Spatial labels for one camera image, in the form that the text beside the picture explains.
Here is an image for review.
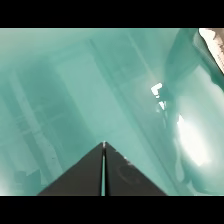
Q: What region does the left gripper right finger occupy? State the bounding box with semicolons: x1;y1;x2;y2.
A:
103;141;168;197

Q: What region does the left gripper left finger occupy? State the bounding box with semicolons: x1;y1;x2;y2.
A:
37;142;104;197

